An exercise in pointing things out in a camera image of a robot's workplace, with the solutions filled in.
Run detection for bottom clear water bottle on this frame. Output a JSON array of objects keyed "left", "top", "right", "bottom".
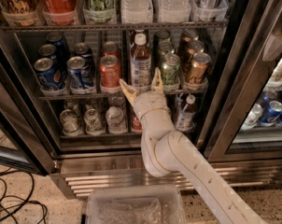
[{"left": 106, "top": 106, "right": 127, "bottom": 134}]

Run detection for rear orange soda can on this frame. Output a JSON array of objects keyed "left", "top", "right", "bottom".
[{"left": 102, "top": 41, "right": 120, "bottom": 58}]

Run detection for rear green LaCroix can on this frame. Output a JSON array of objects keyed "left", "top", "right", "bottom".
[{"left": 153, "top": 30, "right": 171, "bottom": 45}]

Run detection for green LaCroix can top shelf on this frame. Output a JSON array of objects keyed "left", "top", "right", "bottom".
[{"left": 85, "top": 0, "right": 115, "bottom": 23}]

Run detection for front orange soda can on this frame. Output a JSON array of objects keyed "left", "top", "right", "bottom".
[{"left": 100, "top": 55, "right": 121, "bottom": 93}]

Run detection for front blue Pepsi can left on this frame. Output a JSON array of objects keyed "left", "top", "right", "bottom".
[{"left": 34, "top": 58, "right": 65, "bottom": 96}]

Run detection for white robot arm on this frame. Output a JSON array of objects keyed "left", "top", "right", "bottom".
[{"left": 120, "top": 70, "right": 267, "bottom": 224}]

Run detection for clear water bottle right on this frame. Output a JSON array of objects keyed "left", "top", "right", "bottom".
[{"left": 157, "top": 0, "right": 190, "bottom": 23}]

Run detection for rear gold LaCroix can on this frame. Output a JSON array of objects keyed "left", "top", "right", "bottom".
[{"left": 178, "top": 29, "right": 199, "bottom": 51}]

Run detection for bottom tea bottle white cap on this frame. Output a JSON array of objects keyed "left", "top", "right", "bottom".
[{"left": 175, "top": 94, "right": 196, "bottom": 132}]

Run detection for clear water bottle left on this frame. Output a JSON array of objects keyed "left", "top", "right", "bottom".
[{"left": 120, "top": 0, "right": 151, "bottom": 23}]

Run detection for black floor cables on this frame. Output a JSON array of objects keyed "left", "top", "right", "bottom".
[{"left": 0, "top": 162, "right": 49, "bottom": 224}]

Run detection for stainless steel display fridge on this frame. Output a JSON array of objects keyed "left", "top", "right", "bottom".
[{"left": 0, "top": 0, "right": 282, "bottom": 198}]

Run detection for gold lacroix can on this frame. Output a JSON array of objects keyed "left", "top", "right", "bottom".
[
  {"left": 184, "top": 52, "right": 211, "bottom": 91},
  {"left": 182, "top": 40, "right": 204, "bottom": 72},
  {"left": 178, "top": 29, "right": 199, "bottom": 51}
]

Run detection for front green LaCroix can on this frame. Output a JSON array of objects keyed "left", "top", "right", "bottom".
[{"left": 159, "top": 53, "right": 180, "bottom": 91}]

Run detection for front blue Pepsi can right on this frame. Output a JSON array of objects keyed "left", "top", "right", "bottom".
[{"left": 67, "top": 56, "right": 96, "bottom": 94}]

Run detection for middle gold LaCroix can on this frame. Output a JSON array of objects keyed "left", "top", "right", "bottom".
[{"left": 182, "top": 40, "right": 204, "bottom": 72}]

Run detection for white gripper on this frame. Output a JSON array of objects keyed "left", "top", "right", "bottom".
[{"left": 120, "top": 67, "right": 171, "bottom": 119}]

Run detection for rear blue Pepsi can right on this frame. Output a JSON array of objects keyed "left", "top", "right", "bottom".
[{"left": 73, "top": 42, "right": 95, "bottom": 69}]

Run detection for red Coca-Cola can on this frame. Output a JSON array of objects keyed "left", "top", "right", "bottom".
[{"left": 43, "top": 0, "right": 77, "bottom": 25}]

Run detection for rear blue Pepsi can left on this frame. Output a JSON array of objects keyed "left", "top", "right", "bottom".
[{"left": 47, "top": 32, "right": 70, "bottom": 61}]

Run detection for yellow LaCroix can top shelf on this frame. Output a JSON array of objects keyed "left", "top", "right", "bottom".
[{"left": 0, "top": 0, "right": 42, "bottom": 27}]

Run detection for blue Pepsi can right fridge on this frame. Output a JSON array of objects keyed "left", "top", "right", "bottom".
[{"left": 260, "top": 101, "right": 282, "bottom": 127}]

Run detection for blue pepsi can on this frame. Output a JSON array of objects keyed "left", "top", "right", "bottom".
[
  {"left": 67, "top": 56, "right": 96, "bottom": 94},
  {"left": 38, "top": 44, "right": 59, "bottom": 63},
  {"left": 73, "top": 42, "right": 95, "bottom": 69},
  {"left": 47, "top": 32, "right": 70, "bottom": 61},
  {"left": 34, "top": 58, "right": 65, "bottom": 96}
]

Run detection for bottom front red can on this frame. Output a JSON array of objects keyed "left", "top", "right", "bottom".
[{"left": 132, "top": 112, "right": 142, "bottom": 133}]

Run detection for open fridge glass door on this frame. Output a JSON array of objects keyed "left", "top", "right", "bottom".
[{"left": 0, "top": 31, "right": 56, "bottom": 175}]

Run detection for white can right fridge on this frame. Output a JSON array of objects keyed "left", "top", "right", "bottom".
[{"left": 241, "top": 104, "right": 262, "bottom": 130}]

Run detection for front gold LaCroix can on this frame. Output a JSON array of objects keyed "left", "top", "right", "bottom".
[{"left": 184, "top": 52, "right": 211, "bottom": 91}]

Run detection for middle green LaCroix can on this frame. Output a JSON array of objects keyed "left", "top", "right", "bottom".
[{"left": 157, "top": 41, "right": 176, "bottom": 62}]

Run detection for silver can top shelf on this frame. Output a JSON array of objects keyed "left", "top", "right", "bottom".
[{"left": 194, "top": 0, "right": 228, "bottom": 21}]

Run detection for bottom front silver can left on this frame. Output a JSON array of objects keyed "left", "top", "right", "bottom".
[{"left": 60, "top": 109, "right": 83, "bottom": 136}]

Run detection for orange soda can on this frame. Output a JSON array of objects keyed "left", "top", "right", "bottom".
[
  {"left": 100, "top": 55, "right": 121, "bottom": 93},
  {"left": 102, "top": 41, "right": 120, "bottom": 58}
]

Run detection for clear plastic bin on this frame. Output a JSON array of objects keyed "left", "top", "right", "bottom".
[{"left": 86, "top": 185, "right": 187, "bottom": 224}]

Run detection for clear water bottle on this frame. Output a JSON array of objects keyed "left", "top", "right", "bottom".
[
  {"left": 106, "top": 106, "right": 127, "bottom": 134},
  {"left": 157, "top": 0, "right": 190, "bottom": 23},
  {"left": 120, "top": 0, "right": 151, "bottom": 23}
]

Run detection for middle blue Pepsi can left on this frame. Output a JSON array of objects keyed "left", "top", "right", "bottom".
[{"left": 38, "top": 44, "right": 59, "bottom": 63}]

